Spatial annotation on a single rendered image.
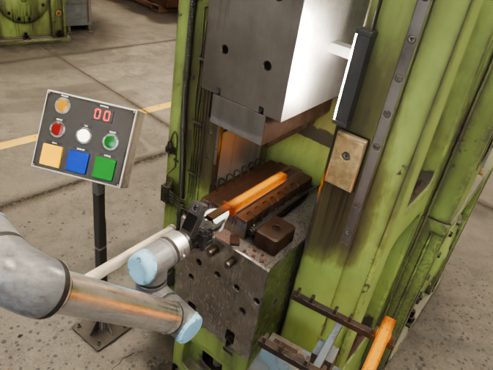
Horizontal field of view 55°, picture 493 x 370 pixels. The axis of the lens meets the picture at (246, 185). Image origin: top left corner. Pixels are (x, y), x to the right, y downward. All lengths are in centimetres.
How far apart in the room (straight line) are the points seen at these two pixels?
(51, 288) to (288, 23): 82
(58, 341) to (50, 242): 73
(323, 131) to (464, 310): 167
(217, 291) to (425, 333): 147
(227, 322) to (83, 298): 85
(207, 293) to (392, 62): 100
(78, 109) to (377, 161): 103
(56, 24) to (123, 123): 464
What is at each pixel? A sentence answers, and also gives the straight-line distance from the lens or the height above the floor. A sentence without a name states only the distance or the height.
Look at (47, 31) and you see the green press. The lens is 628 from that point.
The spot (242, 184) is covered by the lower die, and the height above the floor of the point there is 99.
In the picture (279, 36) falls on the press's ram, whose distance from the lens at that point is 128.
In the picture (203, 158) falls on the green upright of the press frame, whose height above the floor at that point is 103.
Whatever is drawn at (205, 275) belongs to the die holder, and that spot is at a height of 73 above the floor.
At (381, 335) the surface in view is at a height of 93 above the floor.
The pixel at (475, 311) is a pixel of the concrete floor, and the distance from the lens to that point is 318.
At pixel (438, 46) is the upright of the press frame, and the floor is 165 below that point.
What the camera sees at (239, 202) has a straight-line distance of 158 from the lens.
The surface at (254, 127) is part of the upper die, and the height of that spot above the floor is 132.
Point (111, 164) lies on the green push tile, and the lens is 171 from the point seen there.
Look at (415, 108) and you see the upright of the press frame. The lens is 131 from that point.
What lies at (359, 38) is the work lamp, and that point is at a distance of 129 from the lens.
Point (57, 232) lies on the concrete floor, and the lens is 307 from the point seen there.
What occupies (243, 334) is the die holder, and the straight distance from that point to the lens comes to 175.
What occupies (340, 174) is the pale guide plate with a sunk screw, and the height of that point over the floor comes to 123.
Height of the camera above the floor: 191
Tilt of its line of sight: 32 degrees down
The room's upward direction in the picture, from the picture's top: 10 degrees clockwise
